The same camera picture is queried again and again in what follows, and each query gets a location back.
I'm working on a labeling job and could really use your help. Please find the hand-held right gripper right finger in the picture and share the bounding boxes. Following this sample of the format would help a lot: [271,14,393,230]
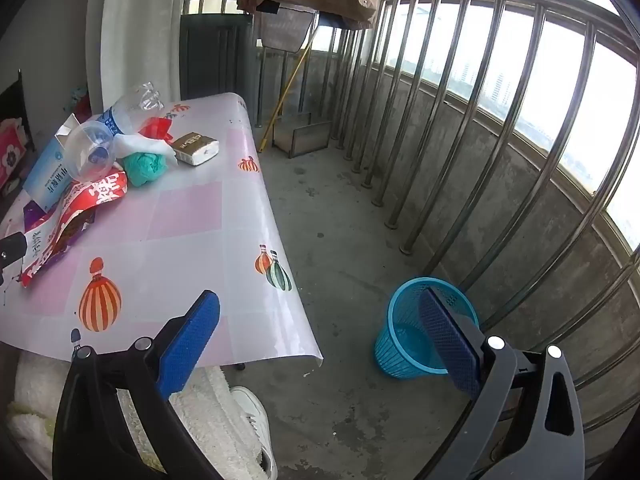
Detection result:
[417,290,586,480]

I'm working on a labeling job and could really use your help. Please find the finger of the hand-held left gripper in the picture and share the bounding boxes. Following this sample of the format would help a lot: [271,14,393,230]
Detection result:
[0,232,28,273]

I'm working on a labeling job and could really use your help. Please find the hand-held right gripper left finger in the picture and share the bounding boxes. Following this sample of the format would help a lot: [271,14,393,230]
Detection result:
[52,290,223,480]

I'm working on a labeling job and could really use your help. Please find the purple instant noodle bag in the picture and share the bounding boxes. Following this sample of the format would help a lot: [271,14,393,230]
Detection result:
[22,200,56,228]

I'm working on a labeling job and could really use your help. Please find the blue plastic wastebasket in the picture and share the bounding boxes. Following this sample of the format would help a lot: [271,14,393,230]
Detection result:
[374,276,480,380]

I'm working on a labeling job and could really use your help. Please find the red snack wrapper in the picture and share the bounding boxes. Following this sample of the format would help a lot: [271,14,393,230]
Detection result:
[137,116,175,143]

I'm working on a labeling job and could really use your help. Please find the white fluffy robe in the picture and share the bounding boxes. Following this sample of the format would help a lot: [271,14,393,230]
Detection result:
[7,355,278,480]

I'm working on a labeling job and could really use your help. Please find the blue white carton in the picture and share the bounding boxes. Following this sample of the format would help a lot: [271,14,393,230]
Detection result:
[22,112,93,211]

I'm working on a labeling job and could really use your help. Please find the white shoe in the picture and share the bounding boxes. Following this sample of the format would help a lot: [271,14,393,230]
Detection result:
[230,386,278,480]

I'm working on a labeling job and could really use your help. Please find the pink floral box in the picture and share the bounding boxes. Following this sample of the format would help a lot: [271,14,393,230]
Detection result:
[0,117,31,188]

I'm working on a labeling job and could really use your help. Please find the red white snack bag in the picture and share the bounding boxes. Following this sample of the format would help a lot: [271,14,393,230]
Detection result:
[19,170,128,288]

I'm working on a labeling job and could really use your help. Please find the pink printed tablecloth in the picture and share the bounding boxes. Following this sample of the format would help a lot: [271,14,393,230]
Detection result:
[0,92,325,376]

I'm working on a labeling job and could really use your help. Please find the clear plastic cup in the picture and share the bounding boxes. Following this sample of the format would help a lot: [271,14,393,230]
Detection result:
[65,120,118,181]

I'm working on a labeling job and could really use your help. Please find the black board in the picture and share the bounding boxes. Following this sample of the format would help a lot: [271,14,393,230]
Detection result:
[0,72,33,126]

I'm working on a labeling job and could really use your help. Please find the teal plastic bag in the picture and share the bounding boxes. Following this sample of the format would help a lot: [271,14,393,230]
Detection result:
[122,151,167,188]

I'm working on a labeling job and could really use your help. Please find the colourful plastic toys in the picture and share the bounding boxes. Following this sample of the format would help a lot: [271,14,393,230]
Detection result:
[65,87,91,116]

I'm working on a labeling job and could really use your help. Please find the white crumpled tissue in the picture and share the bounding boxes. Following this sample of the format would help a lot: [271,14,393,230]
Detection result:
[114,132,178,166]

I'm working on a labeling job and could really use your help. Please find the clear plastic bottle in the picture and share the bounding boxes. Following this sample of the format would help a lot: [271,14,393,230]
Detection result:
[97,82,166,136]

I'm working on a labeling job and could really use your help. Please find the tissue packet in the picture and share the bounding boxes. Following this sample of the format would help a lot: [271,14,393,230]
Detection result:
[170,131,220,166]

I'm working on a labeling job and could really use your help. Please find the metal dustpan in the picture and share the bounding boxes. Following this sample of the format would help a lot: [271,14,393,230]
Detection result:
[272,112,331,160]

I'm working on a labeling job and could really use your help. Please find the dark green panel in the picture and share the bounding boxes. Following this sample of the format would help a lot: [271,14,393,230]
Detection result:
[179,12,255,126]

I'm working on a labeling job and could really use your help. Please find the grey woven panel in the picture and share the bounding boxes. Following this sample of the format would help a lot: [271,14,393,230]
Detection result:
[260,5,316,53]

